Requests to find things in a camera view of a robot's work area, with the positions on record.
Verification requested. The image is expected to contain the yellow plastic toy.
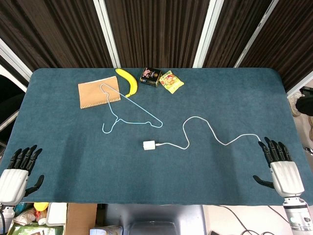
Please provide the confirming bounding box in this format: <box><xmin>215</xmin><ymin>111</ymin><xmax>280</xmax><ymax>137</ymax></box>
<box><xmin>33</xmin><ymin>202</ymin><xmax>49</xmax><ymax>212</ymax></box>

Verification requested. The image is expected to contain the black floor cable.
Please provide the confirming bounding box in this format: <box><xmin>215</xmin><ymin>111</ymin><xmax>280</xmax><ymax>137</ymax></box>
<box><xmin>216</xmin><ymin>205</ymin><xmax>291</xmax><ymax>235</ymax></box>

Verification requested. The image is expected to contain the black printed box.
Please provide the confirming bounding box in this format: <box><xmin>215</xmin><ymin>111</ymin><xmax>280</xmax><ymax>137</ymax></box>
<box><xmin>139</xmin><ymin>67</ymin><xmax>162</xmax><ymax>88</ymax></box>

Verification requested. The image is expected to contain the white USB cable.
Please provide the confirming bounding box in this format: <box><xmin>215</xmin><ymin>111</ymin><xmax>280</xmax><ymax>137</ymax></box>
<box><xmin>155</xmin><ymin>116</ymin><xmax>262</xmax><ymax>150</ymax></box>

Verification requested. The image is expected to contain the teal table cloth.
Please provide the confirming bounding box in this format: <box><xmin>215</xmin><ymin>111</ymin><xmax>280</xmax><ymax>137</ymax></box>
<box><xmin>4</xmin><ymin>68</ymin><xmax>309</xmax><ymax>206</ymax></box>

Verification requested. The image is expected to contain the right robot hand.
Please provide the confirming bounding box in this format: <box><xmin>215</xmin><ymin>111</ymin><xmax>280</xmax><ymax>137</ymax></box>
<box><xmin>252</xmin><ymin>137</ymin><xmax>306</xmax><ymax>198</ymax></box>

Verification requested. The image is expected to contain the red white snack packet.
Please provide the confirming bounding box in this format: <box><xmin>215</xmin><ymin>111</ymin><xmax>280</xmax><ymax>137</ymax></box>
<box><xmin>13</xmin><ymin>208</ymin><xmax>37</xmax><ymax>226</ymax></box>

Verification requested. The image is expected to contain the yellow snack bag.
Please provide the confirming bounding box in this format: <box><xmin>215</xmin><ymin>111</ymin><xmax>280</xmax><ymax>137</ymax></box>
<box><xmin>158</xmin><ymin>70</ymin><xmax>184</xmax><ymax>94</ymax></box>

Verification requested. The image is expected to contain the pale blue packet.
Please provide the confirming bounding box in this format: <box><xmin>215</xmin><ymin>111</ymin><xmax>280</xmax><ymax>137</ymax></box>
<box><xmin>89</xmin><ymin>225</ymin><xmax>123</xmax><ymax>235</ymax></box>

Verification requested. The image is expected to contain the dark robot base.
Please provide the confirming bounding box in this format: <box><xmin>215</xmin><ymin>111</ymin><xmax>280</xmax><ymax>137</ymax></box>
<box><xmin>96</xmin><ymin>203</ymin><xmax>206</xmax><ymax>235</ymax></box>

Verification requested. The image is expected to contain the white plastic box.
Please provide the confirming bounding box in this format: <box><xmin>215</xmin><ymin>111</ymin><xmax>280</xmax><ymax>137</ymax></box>
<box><xmin>46</xmin><ymin>202</ymin><xmax>68</xmax><ymax>226</ymax></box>

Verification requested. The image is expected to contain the brown spiral notebook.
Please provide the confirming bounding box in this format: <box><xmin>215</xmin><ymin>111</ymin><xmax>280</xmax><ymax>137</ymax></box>
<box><xmin>77</xmin><ymin>75</ymin><xmax>121</xmax><ymax>110</ymax></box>

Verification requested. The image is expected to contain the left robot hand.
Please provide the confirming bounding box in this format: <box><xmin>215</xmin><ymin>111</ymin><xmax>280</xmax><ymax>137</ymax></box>
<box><xmin>0</xmin><ymin>144</ymin><xmax>45</xmax><ymax>206</ymax></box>

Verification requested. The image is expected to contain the white power adapter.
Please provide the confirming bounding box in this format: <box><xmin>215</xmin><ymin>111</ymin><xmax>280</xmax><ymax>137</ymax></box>
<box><xmin>143</xmin><ymin>140</ymin><xmax>157</xmax><ymax>151</ymax></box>

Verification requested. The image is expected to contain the light blue wire hanger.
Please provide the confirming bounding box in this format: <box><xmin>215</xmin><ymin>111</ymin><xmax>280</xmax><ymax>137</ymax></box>
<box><xmin>100</xmin><ymin>83</ymin><xmax>164</xmax><ymax>134</ymax></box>

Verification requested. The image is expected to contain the green printed package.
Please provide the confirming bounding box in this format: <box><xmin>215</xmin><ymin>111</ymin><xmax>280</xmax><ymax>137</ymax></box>
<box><xmin>8</xmin><ymin>224</ymin><xmax>64</xmax><ymax>235</ymax></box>

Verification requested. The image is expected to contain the white partition post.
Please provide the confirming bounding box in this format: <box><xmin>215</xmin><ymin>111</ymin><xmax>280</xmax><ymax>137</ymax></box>
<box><xmin>234</xmin><ymin>0</ymin><xmax>282</xmax><ymax>69</ymax></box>
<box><xmin>0</xmin><ymin>39</ymin><xmax>33</xmax><ymax>93</ymax></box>
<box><xmin>192</xmin><ymin>0</ymin><xmax>223</xmax><ymax>69</ymax></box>
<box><xmin>286</xmin><ymin>79</ymin><xmax>313</xmax><ymax>98</ymax></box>
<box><xmin>92</xmin><ymin>0</ymin><xmax>122</xmax><ymax>69</ymax></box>

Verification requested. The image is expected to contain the black rounded object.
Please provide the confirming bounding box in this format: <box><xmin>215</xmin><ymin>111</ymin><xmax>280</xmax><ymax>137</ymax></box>
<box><xmin>295</xmin><ymin>96</ymin><xmax>313</xmax><ymax>116</ymax></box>

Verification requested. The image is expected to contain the yellow banana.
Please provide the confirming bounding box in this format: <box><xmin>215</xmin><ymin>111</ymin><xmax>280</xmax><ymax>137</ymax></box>
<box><xmin>115</xmin><ymin>68</ymin><xmax>138</xmax><ymax>98</ymax></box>

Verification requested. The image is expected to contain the brown cardboard box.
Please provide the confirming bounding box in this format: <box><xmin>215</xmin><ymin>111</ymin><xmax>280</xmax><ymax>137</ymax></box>
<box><xmin>64</xmin><ymin>203</ymin><xmax>98</xmax><ymax>235</ymax></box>

